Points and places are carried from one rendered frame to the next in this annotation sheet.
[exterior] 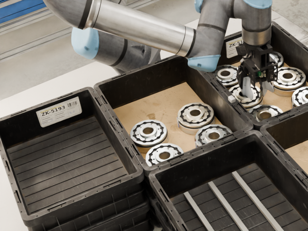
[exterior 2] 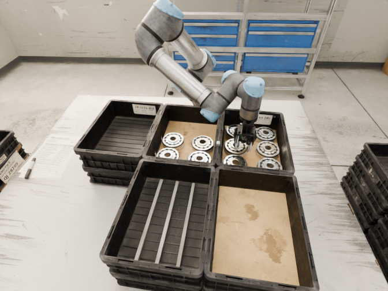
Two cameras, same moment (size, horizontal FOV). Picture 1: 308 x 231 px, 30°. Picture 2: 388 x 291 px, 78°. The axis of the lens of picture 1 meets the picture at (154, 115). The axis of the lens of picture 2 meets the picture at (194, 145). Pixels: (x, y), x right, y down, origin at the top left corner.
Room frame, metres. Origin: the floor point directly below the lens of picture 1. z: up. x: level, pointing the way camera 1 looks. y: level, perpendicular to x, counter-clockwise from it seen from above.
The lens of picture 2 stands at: (0.44, -0.45, 1.62)
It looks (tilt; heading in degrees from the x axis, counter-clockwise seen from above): 43 degrees down; 26
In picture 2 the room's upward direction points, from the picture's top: 1 degrees counter-clockwise
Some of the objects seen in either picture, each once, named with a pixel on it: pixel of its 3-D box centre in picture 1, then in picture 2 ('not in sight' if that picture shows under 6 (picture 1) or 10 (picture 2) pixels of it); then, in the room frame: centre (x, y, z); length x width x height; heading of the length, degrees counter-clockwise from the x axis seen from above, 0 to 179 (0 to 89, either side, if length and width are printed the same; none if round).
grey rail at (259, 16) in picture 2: not in sight; (244, 15); (3.10, 0.28, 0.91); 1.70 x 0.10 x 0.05; 113
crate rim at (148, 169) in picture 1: (168, 107); (186, 131); (1.18, -0.04, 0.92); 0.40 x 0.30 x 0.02; 18
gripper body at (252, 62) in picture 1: (258, 58); (246, 128); (1.23, -0.30, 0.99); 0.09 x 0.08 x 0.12; 13
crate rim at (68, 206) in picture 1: (62, 148); (123, 126); (1.09, 0.24, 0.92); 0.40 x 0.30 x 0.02; 18
